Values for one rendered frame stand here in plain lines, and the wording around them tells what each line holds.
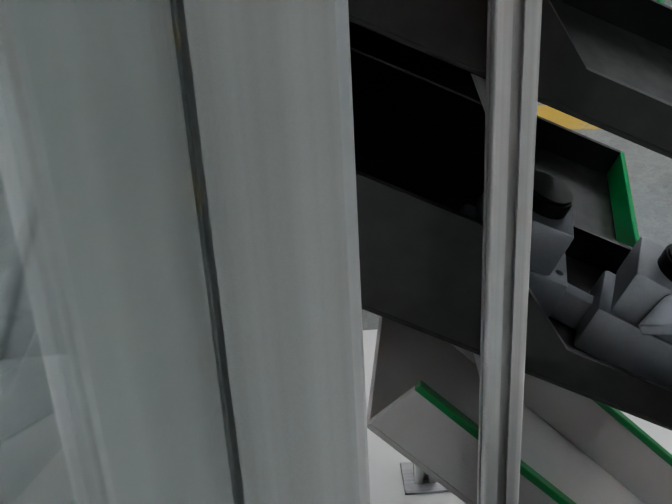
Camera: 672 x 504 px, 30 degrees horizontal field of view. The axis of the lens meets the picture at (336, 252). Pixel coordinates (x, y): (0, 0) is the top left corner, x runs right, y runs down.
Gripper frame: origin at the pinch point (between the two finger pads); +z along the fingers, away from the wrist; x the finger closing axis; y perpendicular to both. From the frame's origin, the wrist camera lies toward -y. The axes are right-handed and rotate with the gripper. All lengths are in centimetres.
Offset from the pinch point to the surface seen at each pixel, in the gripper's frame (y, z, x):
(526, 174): -12.5, 1.2, -10.1
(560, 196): -6.9, 3.0, -0.6
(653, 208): 98, 49, 221
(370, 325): 78, 102, 161
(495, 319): -5.8, 5.6, -9.9
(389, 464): 25, 36, 26
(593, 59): -13.4, -1.3, -0.1
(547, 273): -3.5, 4.9, -2.1
